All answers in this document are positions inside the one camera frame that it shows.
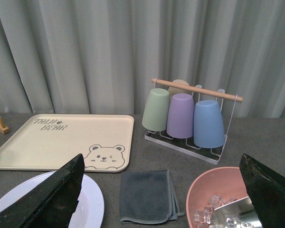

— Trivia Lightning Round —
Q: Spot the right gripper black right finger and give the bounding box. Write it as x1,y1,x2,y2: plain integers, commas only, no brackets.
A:
239,153,285,228

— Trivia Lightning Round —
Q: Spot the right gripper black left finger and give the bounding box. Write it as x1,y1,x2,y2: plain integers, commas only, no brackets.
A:
0,154,85,228

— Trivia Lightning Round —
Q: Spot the white round plate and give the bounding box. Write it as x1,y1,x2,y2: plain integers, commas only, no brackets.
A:
0,171,105,228

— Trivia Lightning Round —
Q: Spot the metal ice scoop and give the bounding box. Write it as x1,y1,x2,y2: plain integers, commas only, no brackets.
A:
210,196,262,228

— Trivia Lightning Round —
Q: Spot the pink bowl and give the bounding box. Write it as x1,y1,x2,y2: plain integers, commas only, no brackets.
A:
186,167,248,228

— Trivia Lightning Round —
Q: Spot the beige bear serving tray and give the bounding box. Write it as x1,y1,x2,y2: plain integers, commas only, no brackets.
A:
0,114,134,172

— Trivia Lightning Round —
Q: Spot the blue plastic cup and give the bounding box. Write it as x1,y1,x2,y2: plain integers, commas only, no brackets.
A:
193,100,225,149

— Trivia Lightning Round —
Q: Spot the grey folded cloth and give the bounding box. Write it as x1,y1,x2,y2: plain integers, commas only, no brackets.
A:
119,170,185,225

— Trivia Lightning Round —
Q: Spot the purple plastic cup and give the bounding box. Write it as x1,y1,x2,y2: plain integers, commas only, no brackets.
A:
166,94,194,139

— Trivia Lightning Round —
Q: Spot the green plastic cup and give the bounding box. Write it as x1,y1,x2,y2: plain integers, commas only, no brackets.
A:
142,88,170,132

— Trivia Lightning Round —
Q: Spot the beige plastic cup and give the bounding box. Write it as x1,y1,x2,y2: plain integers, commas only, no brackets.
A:
168,79,190,99

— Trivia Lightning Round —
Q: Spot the grey curtain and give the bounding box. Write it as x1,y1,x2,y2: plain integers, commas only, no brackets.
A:
0,0,285,118

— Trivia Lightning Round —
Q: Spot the white wire cup rack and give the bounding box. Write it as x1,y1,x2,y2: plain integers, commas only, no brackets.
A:
144,78,243,165

